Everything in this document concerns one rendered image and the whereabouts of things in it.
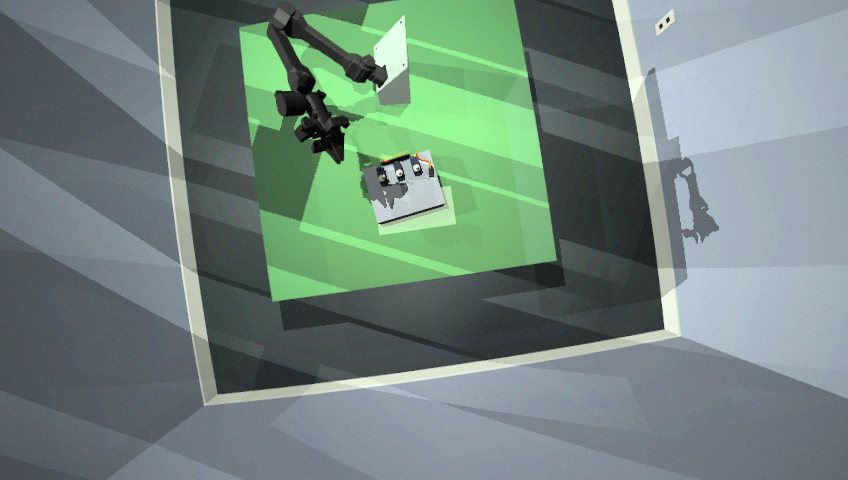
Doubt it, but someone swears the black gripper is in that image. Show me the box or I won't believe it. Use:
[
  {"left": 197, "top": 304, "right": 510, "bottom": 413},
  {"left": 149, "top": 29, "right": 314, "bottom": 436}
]
[{"left": 309, "top": 108, "right": 350, "bottom": 165}]

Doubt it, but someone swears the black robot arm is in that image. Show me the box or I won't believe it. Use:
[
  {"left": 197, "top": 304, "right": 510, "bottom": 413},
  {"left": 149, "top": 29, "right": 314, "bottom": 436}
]
[{"left": 267, "top": 2, "right": 388, "bottom": 143}]

